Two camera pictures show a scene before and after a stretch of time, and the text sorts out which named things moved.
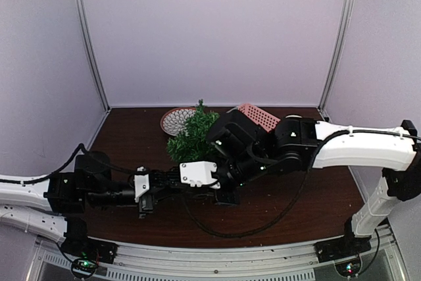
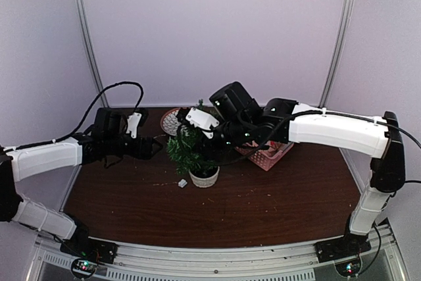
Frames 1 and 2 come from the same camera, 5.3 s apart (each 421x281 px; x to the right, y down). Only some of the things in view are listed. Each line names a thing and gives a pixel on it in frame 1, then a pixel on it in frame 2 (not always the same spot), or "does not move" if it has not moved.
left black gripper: x=158 y=190 → x=147 y=143
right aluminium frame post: x=343 y=37 does not move
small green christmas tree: x=193 y=145 does not move
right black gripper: x=231 y=199 → x=208 y=149
